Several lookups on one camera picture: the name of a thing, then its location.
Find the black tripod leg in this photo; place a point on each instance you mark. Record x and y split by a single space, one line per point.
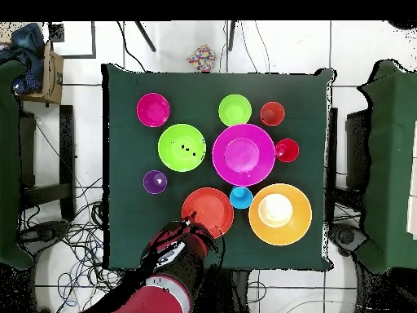
145 36
231 36

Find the dark green table cloth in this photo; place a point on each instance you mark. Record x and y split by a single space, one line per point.
130 212

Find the large pink bowl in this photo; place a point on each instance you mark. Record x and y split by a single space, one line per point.
243 155

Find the large orange bowl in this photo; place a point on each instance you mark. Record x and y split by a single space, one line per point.
293 228

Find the purple cup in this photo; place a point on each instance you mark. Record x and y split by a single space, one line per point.
155 182

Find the blue cloth bundle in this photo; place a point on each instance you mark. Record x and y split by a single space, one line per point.
27 42

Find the blue cup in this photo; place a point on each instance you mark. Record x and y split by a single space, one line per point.
241 197

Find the large green bowl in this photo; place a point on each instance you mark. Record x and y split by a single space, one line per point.
176 156

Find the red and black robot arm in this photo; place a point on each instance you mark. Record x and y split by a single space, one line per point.
156 301

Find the black metal frame stand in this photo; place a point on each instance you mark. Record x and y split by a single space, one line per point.
358 150
66 163

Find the thin black square frame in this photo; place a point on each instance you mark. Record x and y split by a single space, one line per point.
78 56

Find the small pink bowl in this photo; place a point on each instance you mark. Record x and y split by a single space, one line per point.
153 110

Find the brown cardboard box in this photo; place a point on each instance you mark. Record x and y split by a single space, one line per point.
53 81

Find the green cloth covered side table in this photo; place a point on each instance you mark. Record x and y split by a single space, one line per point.
8 163
391 163

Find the red-orange bowl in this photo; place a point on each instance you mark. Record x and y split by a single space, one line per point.
210 205

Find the small green bowl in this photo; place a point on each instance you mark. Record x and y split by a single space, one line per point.
235 110

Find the black pedestal leg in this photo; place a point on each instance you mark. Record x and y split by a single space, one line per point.
42 233
345 236

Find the colourful patterned box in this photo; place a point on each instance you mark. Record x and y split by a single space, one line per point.
202 58

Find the red-orange cup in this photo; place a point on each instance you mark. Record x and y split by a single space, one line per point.
272 113

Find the red cup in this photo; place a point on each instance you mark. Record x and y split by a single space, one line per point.
288 150

